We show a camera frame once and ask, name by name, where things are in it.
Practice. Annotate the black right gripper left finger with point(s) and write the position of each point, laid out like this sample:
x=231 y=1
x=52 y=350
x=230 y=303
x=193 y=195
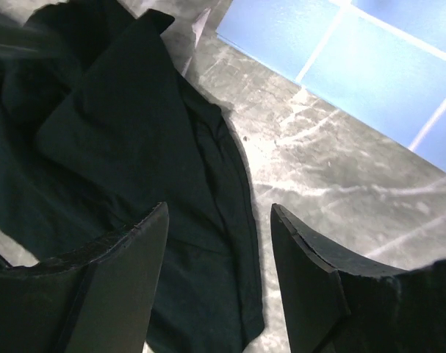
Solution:
x=97 y=298

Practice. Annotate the black t shirt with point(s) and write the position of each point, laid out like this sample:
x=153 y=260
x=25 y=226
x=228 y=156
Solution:
x=93 y=139

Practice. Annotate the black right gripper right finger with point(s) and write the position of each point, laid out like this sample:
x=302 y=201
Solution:
x=336 y=300

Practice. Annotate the blue grid placemat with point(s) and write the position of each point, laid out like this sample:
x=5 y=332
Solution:
x=383 y=62

